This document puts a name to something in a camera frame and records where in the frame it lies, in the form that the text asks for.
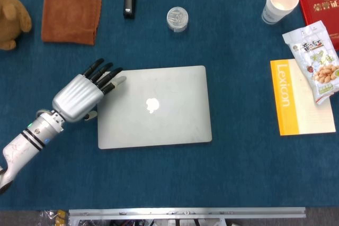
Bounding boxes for red certificate folder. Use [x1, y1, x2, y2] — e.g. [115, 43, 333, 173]
[294, 0, 339, 51]

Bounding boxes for blue tablecloth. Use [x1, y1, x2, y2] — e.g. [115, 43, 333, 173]
[0, 0, 339, 212]

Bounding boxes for small clear round jar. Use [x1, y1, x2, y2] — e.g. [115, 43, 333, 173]
[166, 6, 190, 33]

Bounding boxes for white peanut snack bag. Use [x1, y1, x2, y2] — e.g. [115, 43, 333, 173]
[281, 20, 339, 105]

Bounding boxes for aluminium frame rail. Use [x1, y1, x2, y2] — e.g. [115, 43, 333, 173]
[68, 206, 307, 221]

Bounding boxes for folded orange-brown cloth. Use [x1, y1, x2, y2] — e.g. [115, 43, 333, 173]
[41, 0, 103, 46]

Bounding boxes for clear plastic bag yellow parts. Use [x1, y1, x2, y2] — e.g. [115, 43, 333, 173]
[38, 209, 70, 226]

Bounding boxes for yellow white Lexicon notebook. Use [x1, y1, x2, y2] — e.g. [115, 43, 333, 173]
[270, 58, 336, 137]

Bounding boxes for stack of white paper cups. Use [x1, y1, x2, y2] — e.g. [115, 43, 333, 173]
[261, 0, 300, 25]

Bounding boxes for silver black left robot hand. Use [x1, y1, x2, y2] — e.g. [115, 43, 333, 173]
[51, 58, 127, 123]

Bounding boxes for silver apple laptop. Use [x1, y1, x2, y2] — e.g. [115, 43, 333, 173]
[97, 65, 213, 150]

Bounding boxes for brown plush toy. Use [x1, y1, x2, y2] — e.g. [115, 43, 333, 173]
[0, 0, 33, 51]

